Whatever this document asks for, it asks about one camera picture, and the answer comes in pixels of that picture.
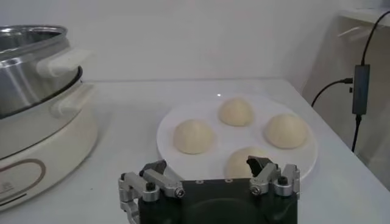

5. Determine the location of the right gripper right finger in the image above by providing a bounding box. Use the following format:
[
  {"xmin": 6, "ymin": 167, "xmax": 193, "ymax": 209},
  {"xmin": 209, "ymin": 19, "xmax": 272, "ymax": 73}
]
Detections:
[{"xmin": 246, "ymin": 155, "xmax": 301, "ymax": 200}]

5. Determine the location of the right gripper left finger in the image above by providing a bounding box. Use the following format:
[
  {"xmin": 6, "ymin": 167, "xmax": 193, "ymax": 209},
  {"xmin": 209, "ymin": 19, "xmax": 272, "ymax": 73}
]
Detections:
[{"xmin": 118, "ymin": 159, "xmax": 186, "ymax": 224}]

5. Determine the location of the stainless steel steamer pot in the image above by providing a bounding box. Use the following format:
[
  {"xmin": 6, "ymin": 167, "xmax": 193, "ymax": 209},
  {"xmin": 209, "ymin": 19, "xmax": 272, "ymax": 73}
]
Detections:
[{"xmin": 0, "ymin": 25, "xmax": 95, "ymax": 119}]

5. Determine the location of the black adapter cable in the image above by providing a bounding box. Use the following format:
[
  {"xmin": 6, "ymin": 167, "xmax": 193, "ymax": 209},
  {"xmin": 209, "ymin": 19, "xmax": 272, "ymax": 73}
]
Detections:
[
  {"xmin": 310, "ymin": 77, "xmax": 354, "ymax": 108},
  {"xmin": 361, "ymin": 10, "xmax": 390, "ymax": 66},
  {"xmin": 351, "ymin": 114, "xmax": 363, "ymax": 153}
]

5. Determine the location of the cream electric cooker base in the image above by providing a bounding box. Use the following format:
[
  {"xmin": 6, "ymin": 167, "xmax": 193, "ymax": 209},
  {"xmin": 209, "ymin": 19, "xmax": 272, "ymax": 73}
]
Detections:
[{"xmin": 0, "ymin": 82, "xmax": 98, "ymax": 212}]

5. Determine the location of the white round plate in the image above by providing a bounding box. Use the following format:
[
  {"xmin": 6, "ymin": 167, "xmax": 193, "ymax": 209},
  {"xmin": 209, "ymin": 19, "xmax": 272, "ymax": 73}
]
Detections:
[{"xmin": 156, "ymin": 96, "xmax": 319, "ymax": 183}]

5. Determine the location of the black adapter box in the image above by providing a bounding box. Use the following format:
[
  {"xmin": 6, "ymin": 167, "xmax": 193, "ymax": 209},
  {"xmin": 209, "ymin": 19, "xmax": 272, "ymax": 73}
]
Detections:
[{"xmin": 352, "ymin": 64, "xmax": 371, "ymax": 116}]

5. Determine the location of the white steamed baozi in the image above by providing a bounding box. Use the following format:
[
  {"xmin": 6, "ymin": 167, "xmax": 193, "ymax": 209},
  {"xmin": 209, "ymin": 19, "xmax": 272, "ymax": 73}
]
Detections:
[
  {"xmin": 263, "ymin": 113, "xmax": 310, "ymax": 150},
  {"xmin": 172, "ymin": 118, "xmax": 216, "ymax": 155},
  {"xmin": 224, "ymin": 147, "xmax": 274, "ymax": 180},
  {"xmin": 218, "ymin": 97, "xmax": 254, "ymax": 127}
]

